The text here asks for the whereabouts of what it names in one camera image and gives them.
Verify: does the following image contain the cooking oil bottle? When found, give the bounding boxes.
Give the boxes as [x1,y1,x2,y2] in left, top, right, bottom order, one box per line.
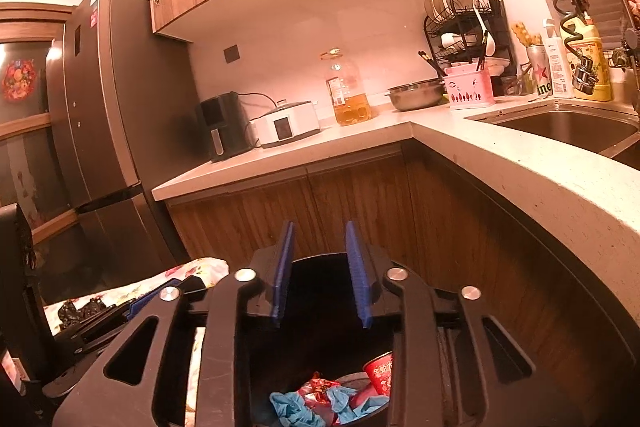
[320,48,373,126]

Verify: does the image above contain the yellow detergent bottle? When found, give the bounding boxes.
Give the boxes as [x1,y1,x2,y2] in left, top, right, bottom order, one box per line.
[562,14,612,102]

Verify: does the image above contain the grey refrigerator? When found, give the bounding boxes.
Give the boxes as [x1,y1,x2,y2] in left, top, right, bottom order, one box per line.
[46,0,196,288]

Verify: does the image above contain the white ladle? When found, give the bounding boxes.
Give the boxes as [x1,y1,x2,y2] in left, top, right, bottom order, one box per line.
[472,4,497,58]

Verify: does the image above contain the red paper cup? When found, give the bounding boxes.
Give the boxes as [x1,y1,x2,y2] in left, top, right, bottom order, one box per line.
[362,351,394,395]

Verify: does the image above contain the black trash bin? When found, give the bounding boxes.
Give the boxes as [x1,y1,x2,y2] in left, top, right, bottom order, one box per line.
[235,252,456,427]

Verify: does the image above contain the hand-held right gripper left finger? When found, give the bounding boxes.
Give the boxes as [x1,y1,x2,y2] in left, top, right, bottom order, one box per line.
[52,221,296,427]

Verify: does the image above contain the red shiny wrapper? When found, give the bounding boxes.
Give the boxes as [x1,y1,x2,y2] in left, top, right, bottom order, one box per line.
[299,372,343,408]

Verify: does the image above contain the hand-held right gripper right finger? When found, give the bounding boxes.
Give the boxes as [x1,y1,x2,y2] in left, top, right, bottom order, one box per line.
[345,221,586,427]

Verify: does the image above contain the floral blanket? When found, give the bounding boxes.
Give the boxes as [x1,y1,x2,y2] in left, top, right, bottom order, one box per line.
[42,257,231,427]

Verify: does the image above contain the pink utensil holder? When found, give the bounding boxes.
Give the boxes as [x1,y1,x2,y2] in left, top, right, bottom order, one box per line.
[444,62,496,110]

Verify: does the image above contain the steel pot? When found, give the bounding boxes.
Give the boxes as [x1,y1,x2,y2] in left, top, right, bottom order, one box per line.
[385,78,447,112]

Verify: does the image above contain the black air fryer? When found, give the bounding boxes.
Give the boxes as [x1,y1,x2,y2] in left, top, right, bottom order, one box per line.
[195,92,251,162]

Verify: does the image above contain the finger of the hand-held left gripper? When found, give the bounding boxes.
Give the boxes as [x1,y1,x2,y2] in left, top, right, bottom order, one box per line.
[42,357,103,399]
[52,277,206,355]

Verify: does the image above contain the blue rubber glove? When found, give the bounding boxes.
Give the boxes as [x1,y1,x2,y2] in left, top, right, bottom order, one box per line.
[327,386,391,425]
[270,389,326,427]

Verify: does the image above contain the black dish rack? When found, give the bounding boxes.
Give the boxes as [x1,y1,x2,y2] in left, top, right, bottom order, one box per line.
[424,0,516,82]

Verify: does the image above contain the wooden glass door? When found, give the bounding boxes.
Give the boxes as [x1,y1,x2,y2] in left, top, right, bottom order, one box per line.
[0,2,81,248]

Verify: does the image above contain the black plastic bag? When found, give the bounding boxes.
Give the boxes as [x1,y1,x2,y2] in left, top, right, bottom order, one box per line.
[57,299,107,328]

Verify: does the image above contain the white electric cooker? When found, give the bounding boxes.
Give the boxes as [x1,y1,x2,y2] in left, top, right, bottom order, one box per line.
[249,99,322,149]

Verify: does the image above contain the beer can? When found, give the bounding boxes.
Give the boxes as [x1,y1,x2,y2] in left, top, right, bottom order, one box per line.
[526,44,553,98]

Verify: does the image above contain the wooden base cabinets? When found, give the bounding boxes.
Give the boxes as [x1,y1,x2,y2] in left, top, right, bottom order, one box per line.
[165,142,640,427]

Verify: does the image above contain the steel sink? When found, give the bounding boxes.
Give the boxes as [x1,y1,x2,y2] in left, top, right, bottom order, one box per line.
[465,102,640,170]

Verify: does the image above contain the red door decoration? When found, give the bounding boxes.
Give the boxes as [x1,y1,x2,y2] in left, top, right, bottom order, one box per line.
[1,58,38,102]

